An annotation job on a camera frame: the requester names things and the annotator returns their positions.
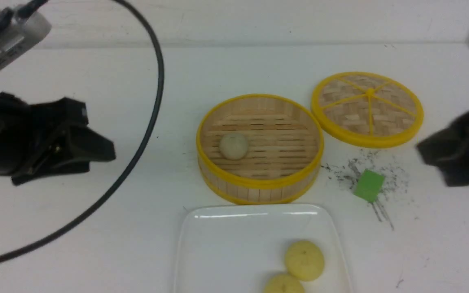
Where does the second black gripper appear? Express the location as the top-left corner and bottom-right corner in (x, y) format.
(416, 112), (469, 187)

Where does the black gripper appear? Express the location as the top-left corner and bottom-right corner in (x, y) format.
(0, 92), (116, 186)

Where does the white steamed bun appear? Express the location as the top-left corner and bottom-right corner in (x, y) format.
(219, 132), (249, 161)

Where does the yellow steamed bun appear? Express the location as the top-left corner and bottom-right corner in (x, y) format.
(263, 273), (305, 293)
(284, 241), (324, 282)

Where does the white rectangular plate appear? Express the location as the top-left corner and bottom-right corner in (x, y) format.
(172, 203), (354, 293)

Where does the yellow steamed bun on plate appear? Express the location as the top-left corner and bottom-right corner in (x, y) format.
(263, 273), (305, 293)

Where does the green square block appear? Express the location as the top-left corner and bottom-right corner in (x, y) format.
(353, 169), (385, 203)

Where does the bamboo steamer lid yellow rim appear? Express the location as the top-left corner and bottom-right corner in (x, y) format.
(311, 72), (424, 149)

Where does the round bamboo steamer basket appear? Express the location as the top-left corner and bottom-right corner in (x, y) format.
(196, 94), (324, 205)

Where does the black camera cable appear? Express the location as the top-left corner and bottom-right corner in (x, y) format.
(0, 0), (165, 270)

